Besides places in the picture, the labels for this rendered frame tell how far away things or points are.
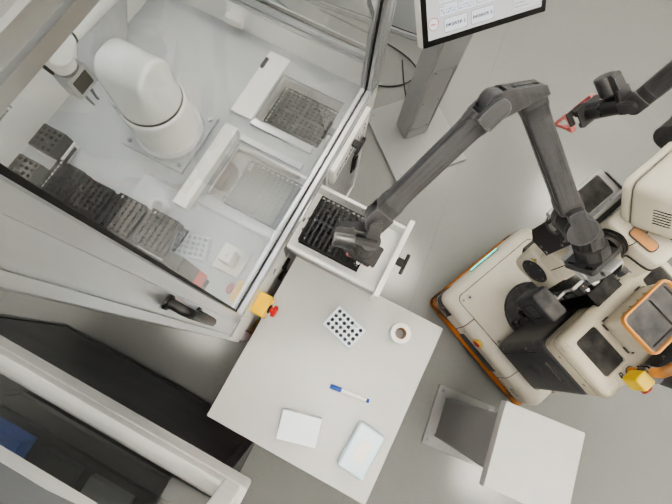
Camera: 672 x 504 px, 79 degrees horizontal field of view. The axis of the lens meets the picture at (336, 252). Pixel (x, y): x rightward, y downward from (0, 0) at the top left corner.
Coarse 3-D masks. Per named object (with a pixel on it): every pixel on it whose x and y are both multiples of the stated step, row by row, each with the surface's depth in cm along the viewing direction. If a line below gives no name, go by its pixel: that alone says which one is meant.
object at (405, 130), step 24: (432, 48) 177; (456, 48) 176; (432, 72) 187; (408, 96) 216; (432, 96) 208; (384, 120) 246; (408, 120) 227; (432, 120) 247; (384, 144) 242; (408, 144) 242; (432, 144) 243; (408, 168) 239
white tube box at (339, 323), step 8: (336, 312) 140; (344, 312) 140; (328, 320) 139; (336, 320) 139; (344, 320) 139; (352, 320) 139; (328, 328) 138; (336, 328) 138; (344, 328) 138; (352, 328) 138; (360, 328) 139; (336, 336) 137; (344, 336) 138; (352, 336) 138; (360, 336) 138; (344, 344) 137; (352, 344) 137
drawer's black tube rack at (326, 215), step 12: (324, 204) 138; (336, 204) 139; (312, 216) 137; (324, 216) 140; (336, 216) 138; (348, 216) 138; (360, 216) 138; (312, 228) 136; (324, 228) 139; (300, 240) 135; (312, 240) 138; (324, 240) 138; (324, 252) 134; (336, 252) 134; (348, 264) 134
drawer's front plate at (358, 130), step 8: (368, 112) 145; (360, 120) 144; (368, 120) 154; (360, 128) 146; (352, 136) 142; (360, 136) 154; (344, 144) 142; (344, 152) 141; (336, 160) 140; (344, 160) 147; (336, 168) 139; (336, 176) 147
